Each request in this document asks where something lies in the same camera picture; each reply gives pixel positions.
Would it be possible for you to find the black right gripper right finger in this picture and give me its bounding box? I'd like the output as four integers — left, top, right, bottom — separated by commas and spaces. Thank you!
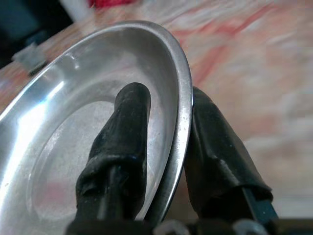
184, 87, 280, 221

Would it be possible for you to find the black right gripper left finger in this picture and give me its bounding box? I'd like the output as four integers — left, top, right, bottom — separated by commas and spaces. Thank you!
75, 82, 152, 222

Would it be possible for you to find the silver metal plate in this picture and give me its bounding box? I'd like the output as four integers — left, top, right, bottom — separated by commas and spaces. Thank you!
0, 20, 194, 235

